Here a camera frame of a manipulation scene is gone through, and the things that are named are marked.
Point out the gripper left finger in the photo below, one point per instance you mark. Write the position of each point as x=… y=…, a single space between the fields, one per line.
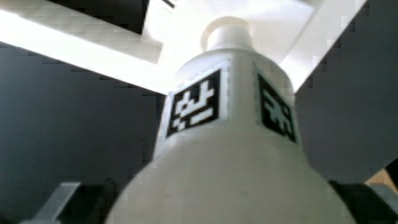
x=78 y=204

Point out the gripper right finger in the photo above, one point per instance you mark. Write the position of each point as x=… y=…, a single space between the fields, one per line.
x=367 y=207

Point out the white lamp bulb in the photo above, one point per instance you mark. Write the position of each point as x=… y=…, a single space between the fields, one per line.
x=229 y=176

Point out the white lamp base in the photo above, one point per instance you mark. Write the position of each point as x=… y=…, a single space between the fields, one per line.
x=294 y=28

